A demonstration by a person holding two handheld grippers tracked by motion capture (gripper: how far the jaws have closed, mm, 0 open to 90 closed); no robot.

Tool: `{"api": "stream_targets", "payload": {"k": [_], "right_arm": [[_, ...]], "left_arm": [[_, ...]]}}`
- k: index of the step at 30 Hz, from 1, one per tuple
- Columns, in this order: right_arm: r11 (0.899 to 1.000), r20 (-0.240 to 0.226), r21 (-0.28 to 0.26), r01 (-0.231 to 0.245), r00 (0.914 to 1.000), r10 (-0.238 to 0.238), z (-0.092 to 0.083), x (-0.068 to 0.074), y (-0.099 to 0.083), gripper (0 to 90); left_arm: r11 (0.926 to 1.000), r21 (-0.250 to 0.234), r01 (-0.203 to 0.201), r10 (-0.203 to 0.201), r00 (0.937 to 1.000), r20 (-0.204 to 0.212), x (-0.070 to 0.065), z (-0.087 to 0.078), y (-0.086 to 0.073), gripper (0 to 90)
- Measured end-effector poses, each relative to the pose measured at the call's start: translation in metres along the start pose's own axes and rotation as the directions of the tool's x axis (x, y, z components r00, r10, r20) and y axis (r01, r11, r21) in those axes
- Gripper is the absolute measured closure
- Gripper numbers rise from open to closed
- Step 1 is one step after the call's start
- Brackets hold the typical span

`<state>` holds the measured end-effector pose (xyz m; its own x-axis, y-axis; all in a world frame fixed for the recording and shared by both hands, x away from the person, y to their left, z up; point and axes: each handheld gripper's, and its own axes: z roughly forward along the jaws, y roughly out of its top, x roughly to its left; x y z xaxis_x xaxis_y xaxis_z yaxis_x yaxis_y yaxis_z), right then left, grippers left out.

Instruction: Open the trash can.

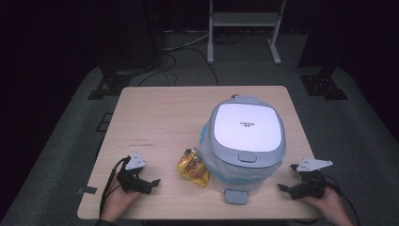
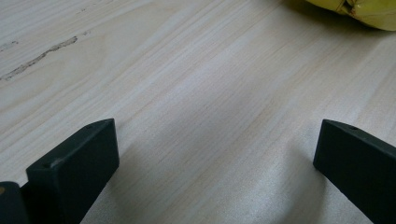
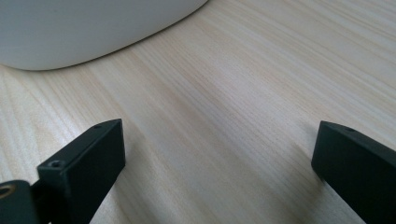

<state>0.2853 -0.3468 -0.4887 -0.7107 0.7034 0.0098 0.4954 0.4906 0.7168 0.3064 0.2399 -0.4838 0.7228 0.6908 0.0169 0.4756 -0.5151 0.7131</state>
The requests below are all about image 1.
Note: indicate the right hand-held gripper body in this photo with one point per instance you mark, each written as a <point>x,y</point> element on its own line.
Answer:
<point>313,185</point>

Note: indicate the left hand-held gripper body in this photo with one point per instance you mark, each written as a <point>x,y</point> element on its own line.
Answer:
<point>135,161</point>

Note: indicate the yellow snack wrapper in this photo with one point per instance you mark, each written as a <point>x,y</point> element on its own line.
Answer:
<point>191,171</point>

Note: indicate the white grey pedal trash can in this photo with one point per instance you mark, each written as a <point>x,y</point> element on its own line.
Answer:
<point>247,128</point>

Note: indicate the person's right hand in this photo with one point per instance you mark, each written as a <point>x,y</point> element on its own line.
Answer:
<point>332,205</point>

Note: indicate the person's left hand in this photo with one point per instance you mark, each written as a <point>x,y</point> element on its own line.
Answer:
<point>116,204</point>

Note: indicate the black floor tape squares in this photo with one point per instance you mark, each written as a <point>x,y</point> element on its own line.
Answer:
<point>105,122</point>

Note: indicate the grey tape strip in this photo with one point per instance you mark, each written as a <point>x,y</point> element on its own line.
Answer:
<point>87,190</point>

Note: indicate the black stand base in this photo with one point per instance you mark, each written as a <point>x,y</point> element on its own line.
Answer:
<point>324,84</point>
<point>109,84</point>

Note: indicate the white metal stand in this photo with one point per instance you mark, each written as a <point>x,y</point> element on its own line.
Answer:
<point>244,19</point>

